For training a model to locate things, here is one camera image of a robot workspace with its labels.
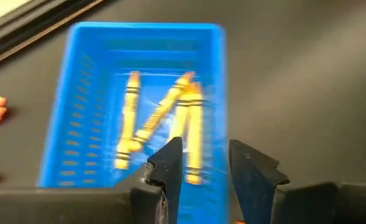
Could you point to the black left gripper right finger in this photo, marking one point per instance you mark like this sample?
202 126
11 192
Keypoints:
325 205

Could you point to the blue plastic basket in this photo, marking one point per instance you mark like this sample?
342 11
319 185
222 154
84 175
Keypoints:
92 46

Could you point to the orange crayon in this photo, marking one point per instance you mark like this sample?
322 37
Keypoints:
240 221

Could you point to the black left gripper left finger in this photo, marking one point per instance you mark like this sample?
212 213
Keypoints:
61 207

